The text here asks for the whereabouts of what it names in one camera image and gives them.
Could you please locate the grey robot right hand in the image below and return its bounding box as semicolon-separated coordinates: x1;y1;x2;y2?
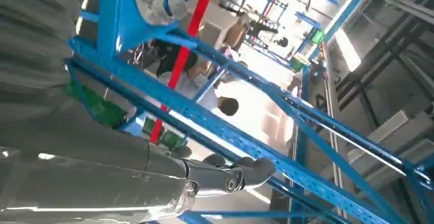
0;86;276;224

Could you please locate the green plastic crate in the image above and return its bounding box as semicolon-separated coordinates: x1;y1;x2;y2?
142;117;189;151
290;53;310;72
63;81;128;130
311;29;327;44

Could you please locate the person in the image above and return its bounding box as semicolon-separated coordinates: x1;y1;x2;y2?
158;72;240;118
153;40;201;79

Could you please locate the red barrier belt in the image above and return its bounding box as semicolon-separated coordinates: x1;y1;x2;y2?
149;0;219;144

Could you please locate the blue metal shelf rack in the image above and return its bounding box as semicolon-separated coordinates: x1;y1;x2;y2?
241;0;323;65
65;0;434;224

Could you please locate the brown cardboard box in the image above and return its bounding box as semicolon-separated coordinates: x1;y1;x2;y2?
223;14;250;51

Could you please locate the grey aluminium frame post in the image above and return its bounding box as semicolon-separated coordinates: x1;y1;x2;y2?
320;41;350;220

